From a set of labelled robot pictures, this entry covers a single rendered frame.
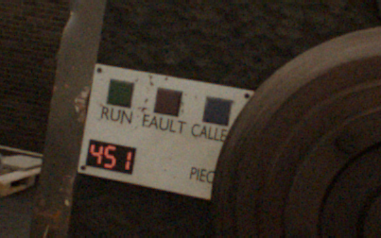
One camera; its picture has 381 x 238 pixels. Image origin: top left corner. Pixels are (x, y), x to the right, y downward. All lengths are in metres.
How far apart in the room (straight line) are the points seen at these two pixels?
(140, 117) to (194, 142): 0.10
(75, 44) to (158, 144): 2.70
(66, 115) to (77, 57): 0.39
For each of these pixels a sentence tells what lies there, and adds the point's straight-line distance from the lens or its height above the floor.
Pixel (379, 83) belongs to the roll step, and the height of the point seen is 1.27.
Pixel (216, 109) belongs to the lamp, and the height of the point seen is 1.20.
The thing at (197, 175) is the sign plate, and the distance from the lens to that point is 0.82.
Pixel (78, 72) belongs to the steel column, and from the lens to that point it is 3.47.
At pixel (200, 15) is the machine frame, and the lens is 0.85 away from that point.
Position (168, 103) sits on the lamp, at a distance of 0.82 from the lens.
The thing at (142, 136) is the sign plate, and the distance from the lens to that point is 0.84.
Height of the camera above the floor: 1.22
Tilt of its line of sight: 3 degrees down
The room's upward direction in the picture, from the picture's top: 10 degrees clockwise
